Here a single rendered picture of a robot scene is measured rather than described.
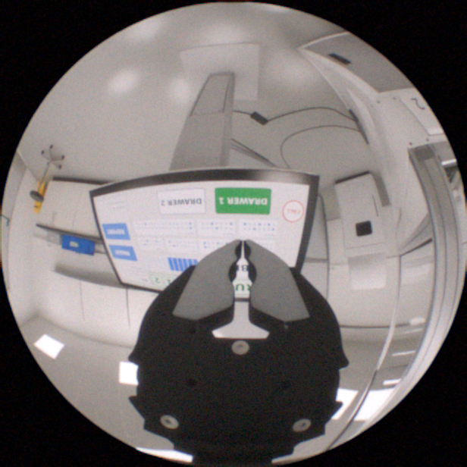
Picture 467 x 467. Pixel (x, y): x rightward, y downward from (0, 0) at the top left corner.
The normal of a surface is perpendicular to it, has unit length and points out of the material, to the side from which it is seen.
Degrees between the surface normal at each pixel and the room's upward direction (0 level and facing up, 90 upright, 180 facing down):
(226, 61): 3
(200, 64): 3
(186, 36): 0
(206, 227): 50
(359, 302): 90
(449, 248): 90
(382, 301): 90
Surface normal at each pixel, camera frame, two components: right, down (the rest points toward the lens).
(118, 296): 0.54, -0.16
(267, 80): -0.03, 0.98
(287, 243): -0.05, 0.47
